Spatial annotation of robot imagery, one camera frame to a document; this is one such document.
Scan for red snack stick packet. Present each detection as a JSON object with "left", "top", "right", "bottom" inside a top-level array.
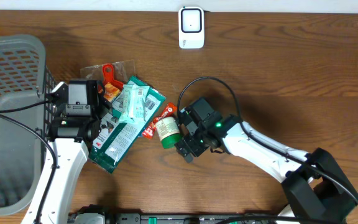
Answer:
[{"left": 142, "top": 103, "right": 177, "bottom": 139}]

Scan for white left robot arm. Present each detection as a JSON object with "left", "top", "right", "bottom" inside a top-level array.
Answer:
[{"left": 22, "top": 103, "right": 101, "bottom": 223}]

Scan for green packaged item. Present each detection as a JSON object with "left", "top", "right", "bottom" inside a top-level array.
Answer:
[{"left": 89, "top": 88, "right": 165, "bottom": 174}]

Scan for grey plastic basket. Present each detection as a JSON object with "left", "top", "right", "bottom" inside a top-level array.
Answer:
[{"left": 0, "top": 34, "right": 56, "bottom": 216}]

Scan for pale green small packet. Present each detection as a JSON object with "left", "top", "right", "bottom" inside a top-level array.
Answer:
[{"left": 119, "top": 84, "right": 149, "bottom": 124}]

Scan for white jar green lid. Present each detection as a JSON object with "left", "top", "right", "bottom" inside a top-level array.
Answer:
[{"left": 156, "top": 116, "right": 181, "bottom": 149}]

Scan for white barcode scanner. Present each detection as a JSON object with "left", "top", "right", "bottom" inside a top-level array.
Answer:
[{"left": 178, "top": 6, "right": 205, "bottom": 49}]

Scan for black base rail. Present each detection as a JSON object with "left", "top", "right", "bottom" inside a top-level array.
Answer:
[{"left": 68, "top": 203, "right": 291, "bottom": 224}]

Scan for red packaged item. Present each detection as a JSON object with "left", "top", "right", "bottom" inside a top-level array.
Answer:
[{"left": 79, "top": 59, "right": 136, "bottom": 91}]

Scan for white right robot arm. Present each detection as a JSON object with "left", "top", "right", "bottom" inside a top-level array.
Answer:
[{"left": 175, "top": 111, "right": 358, "bottom": 223}]

